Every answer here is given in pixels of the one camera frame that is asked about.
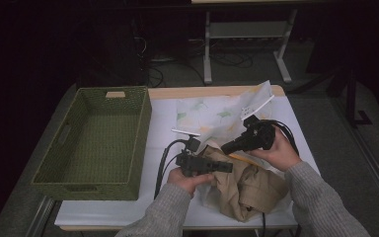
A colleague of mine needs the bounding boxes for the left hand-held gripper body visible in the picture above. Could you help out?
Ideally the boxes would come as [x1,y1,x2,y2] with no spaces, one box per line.
[171,128,212,178]

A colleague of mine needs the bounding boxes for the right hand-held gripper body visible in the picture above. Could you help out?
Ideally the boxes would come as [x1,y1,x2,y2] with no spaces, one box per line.
[241,95,276,152]

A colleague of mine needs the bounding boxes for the beige pants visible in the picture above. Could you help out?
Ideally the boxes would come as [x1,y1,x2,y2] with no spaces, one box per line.
[198,144,290,223]

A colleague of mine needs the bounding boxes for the leaf-print mesh laundry bag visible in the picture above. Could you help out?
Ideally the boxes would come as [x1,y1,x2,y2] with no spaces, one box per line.
[176,79,294,215]

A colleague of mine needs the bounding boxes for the green woven basket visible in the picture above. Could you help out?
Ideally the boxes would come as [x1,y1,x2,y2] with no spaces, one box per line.
[29,85,153,201]

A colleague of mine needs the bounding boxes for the person's left hand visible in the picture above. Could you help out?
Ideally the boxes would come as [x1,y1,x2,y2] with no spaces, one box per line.
[167,167,216,198]

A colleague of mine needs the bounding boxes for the person's right hand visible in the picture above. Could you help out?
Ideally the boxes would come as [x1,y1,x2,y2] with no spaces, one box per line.
[246,126,303,173]

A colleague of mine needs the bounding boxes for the white table mat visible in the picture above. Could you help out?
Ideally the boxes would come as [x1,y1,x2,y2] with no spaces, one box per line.
[54,95,322,228]

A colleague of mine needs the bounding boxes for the black metal stand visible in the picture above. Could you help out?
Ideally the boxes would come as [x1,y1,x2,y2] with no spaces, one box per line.
[329,65,373,127]

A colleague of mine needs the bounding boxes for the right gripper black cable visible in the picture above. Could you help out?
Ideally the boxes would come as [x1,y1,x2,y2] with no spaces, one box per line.
[261,119,300,237]

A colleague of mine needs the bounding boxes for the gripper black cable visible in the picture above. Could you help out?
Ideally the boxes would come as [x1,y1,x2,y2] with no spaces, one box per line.
[261,119,300,237]
[153,138,191,200]

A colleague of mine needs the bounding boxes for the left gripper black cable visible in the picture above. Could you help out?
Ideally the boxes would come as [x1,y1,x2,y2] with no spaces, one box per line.
[153,138,191,200]

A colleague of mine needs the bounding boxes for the black floor cables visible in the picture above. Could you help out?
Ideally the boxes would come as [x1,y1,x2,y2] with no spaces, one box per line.
[146,48,255,88]

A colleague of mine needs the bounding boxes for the white metal-frame table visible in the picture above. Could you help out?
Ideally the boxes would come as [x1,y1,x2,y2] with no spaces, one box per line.
[190,0,327,85]

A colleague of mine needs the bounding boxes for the metal floor rail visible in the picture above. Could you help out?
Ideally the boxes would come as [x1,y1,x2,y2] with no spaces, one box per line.
[335,98,379,221]
[24,197,55,237]

